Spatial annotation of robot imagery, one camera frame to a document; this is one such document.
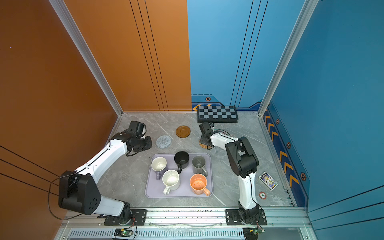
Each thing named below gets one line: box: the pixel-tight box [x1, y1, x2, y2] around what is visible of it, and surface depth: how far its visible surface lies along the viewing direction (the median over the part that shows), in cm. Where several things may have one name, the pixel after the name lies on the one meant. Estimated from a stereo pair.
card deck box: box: [258, 171, 279, 191], surface depth 84 cm
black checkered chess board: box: [197, 105, 239, 123], surface depth 118 cm
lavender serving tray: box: [144, 153, 214, 199], surface depth 85 cm
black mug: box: [174, 151, 190, 174], surface depth 87 cm
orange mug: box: [189, 173, 211, 197], surface depth 81 cm
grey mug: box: [191, 155, 209, 177], surface depth 84 cm
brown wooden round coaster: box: [175, 125, 191, 138], surface depth 110 cm
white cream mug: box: [162, 169, 180, 195], surface depth 81 cm
